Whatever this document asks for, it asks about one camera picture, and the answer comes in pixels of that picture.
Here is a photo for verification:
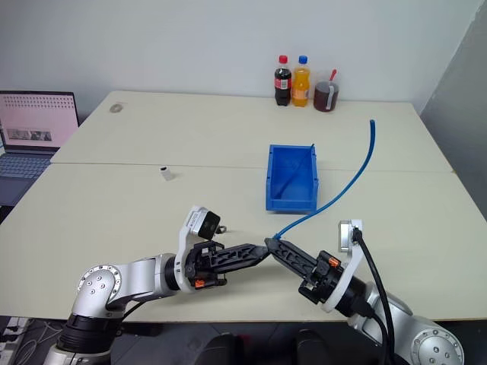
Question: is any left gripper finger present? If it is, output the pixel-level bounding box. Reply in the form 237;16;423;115
212;253;269;276
212;243;270;263

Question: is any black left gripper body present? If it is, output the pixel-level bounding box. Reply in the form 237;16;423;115
184;240;229;294

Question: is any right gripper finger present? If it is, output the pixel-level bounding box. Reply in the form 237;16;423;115
267;236;320;273
264;240;311;284

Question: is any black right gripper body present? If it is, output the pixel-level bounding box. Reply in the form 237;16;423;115
298;249;345;306

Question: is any long blue cable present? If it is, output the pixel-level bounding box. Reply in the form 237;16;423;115
272;119;377;240

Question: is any blue plastic bin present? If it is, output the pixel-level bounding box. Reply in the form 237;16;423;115
264;143;320;216

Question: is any dark rounded shape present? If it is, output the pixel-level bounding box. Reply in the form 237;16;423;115
293;328;333;365
205;332;247;365

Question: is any clear cup of dark liquid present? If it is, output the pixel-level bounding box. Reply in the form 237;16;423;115
313;69;342;113

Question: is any orange soda bottle, blue cap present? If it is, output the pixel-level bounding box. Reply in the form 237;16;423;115
291;55;312;108

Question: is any cola bottle with red cap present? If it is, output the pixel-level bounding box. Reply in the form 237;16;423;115
272;55;293;107

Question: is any open laptop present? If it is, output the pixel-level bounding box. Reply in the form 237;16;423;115
0;90;81;207

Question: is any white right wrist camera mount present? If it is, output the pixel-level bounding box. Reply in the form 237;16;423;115
320;218;364;315

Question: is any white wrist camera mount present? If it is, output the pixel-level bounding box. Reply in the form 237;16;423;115
175;205;222;294
320;218;364;315

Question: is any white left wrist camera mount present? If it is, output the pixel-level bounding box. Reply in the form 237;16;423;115
175;205;222;294

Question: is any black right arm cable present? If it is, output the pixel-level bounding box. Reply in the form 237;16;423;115
350;227;397;365

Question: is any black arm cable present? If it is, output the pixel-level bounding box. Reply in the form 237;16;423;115
350;227;397;365
113;300;148;338

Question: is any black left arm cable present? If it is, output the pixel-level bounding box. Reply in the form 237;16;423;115
113;300;148;338

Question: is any short blue cable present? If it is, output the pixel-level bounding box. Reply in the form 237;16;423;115
279;143;316;195

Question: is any white power strip with cords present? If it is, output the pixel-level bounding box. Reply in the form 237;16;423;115
0;317;64;365

